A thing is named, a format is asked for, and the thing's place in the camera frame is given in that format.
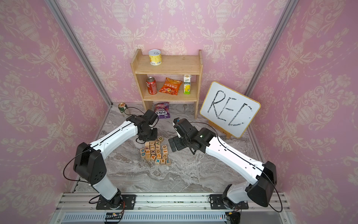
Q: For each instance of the yellow cup can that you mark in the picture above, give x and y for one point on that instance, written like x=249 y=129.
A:
x=155 y=57

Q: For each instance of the wooden shelf unit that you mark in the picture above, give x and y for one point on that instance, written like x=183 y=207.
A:
x=171 y=65

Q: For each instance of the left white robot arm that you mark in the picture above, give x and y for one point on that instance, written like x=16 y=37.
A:
x=89 y=160

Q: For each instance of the red soda can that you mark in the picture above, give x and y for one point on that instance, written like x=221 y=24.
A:
x=151 y=85

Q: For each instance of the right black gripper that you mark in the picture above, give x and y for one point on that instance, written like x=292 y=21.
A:
x=177 y=140

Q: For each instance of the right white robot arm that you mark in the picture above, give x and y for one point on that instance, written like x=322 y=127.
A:
x=261 y=178

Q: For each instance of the purple snack bag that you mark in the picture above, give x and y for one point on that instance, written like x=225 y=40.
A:
x=162 y=110

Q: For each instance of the white board yellow rim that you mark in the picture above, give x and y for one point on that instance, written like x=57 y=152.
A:
x=228 y=109

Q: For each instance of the yellow green drink carton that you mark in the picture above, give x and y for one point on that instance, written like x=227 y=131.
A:
x=187 y=84

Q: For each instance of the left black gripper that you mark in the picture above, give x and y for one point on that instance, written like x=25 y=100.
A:
x=154 y=137

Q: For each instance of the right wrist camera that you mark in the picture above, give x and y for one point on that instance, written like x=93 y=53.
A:
x=175 y=125

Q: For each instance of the green white can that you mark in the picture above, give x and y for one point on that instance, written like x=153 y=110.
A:
x=123 y=108

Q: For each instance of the wooden board easel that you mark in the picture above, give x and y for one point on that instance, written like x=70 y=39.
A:
x=226 y=133

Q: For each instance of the wooden block letter Q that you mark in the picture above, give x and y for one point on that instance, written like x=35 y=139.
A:
x=142 y=152

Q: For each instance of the orange snack bag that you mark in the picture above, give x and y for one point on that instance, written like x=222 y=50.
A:
x=171 y=86

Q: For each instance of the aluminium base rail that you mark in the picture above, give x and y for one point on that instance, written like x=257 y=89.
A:
x=169 y=208

